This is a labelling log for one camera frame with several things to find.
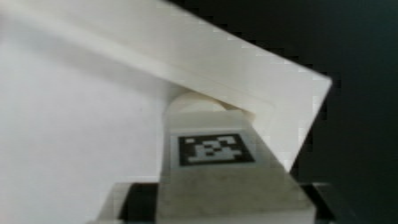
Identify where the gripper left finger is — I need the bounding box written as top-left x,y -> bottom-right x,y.
87,182 -> 158,224

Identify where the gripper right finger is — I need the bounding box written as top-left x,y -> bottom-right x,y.
300,182 -> 355,224

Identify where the white leg with tag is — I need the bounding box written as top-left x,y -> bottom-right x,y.
155,92 -> 316,224

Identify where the white square tabletop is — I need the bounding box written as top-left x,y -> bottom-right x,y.
0,0 -> 332,224

